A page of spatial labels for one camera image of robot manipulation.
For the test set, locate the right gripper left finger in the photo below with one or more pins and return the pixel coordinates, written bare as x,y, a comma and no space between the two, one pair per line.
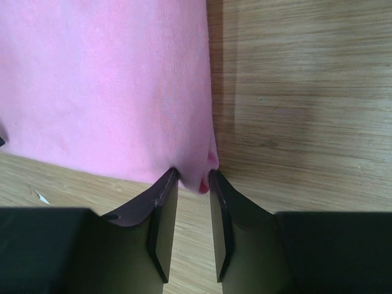
75,250

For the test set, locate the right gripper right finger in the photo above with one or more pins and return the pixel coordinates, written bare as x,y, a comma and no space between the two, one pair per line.
296,252

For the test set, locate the pink t-shirt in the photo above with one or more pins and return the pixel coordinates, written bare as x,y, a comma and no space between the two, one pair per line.
114,88

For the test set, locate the tiny white scrap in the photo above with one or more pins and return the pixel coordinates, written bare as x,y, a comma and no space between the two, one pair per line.
41,198

